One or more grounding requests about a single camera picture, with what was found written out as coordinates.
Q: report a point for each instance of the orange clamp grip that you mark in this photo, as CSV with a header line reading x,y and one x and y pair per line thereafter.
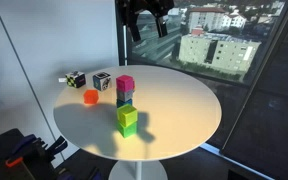
x,y
14,162

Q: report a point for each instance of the magenta block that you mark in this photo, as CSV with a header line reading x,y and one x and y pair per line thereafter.
x,y
124,83

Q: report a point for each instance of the grey block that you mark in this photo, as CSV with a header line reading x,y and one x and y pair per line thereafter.
x,y
124,95

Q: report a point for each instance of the white red-roofed building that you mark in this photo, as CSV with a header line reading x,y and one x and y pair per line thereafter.
x,y
205,18

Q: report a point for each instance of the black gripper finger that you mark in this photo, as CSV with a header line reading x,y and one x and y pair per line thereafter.
x,y
135,30
161,26

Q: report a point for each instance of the black white dice cube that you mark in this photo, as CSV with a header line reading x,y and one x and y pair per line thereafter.
x,y
101,81

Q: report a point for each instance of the blue block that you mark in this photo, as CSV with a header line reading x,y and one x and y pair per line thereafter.
x,y
122,102

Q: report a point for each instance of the white table pedestal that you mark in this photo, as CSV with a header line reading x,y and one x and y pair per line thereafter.
x,y
137,170

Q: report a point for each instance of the colourful yellow orange fabric cube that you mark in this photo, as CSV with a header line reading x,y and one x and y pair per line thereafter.
x,y
134,86

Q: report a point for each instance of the black and blue clamp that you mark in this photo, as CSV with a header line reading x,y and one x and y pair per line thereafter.
x,y
57,145

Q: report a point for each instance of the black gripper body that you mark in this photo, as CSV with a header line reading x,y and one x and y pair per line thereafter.
x,y
150,5

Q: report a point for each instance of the orange block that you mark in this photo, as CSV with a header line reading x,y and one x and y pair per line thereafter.
x,y
91,96

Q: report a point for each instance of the beige building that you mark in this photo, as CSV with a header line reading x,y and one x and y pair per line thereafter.
x,y
230,53

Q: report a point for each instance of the zebra checker fabric cube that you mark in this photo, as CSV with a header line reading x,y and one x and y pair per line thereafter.
x,y
75,80

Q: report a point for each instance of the light green block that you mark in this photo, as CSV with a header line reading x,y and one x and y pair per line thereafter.
x,y
127,115

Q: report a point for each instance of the black tool rack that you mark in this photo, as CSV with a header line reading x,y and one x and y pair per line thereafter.
x,y
0,150

